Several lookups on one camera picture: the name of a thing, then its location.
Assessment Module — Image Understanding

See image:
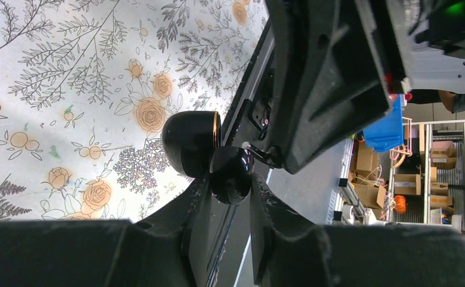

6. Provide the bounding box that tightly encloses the black earbud charging case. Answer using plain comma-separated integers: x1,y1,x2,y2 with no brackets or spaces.
161,111,254,205

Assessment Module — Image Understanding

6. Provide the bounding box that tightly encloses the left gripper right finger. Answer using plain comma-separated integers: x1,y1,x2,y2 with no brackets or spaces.
250,175,465,286

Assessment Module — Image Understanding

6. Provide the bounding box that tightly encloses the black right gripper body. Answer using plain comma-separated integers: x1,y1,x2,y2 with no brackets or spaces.
355,1,411,93

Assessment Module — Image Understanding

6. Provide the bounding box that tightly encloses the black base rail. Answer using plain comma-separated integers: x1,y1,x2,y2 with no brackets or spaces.
204,23,275,286

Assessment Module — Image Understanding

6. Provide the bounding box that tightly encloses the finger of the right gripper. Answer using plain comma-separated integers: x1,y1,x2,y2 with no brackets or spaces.
265,1,392,174

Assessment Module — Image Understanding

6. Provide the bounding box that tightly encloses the blue plastic bin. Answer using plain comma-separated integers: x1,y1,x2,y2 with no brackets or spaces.
363,94,404,152

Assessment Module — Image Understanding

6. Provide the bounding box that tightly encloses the floral table mat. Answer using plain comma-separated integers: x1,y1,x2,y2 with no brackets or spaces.
0,1,268,221

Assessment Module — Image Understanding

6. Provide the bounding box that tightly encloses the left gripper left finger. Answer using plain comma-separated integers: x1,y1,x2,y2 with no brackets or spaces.
0,177,211,286

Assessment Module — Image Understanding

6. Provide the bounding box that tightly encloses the black earbud with stem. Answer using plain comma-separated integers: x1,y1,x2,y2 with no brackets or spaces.
241,142,283,169

